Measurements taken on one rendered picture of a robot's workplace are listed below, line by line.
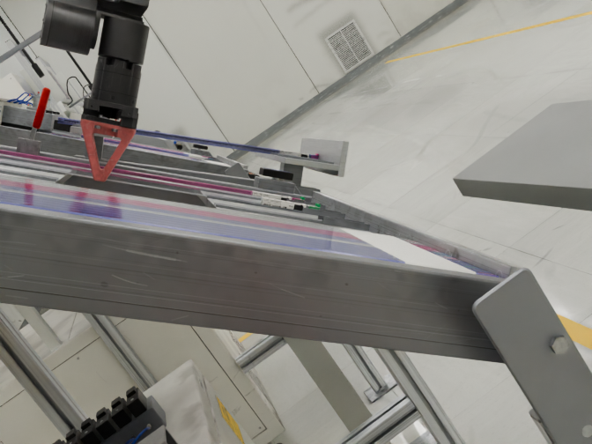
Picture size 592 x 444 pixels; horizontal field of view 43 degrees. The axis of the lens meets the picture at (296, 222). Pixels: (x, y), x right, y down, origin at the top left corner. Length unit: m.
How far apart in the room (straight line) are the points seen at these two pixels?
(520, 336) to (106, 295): 0.28
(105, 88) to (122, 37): 0.07
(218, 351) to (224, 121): 6.72
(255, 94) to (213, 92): 0.47
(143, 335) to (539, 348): 1.57
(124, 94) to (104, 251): 0.48
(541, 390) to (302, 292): 0.18
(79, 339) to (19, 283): 1.52
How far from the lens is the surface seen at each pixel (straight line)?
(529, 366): 0.55
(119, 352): 2.00
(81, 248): 0.51
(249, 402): 2.11
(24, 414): 2.11
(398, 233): 0.83
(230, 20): 8.74
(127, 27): 0.97
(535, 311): 0.54
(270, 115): 8.73
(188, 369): 1.22
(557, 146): 1.23
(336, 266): 0.53
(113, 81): 0.96
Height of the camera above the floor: 0.98
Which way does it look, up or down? 13 degrees down
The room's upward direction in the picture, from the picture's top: 34 degrees counter-clockwise
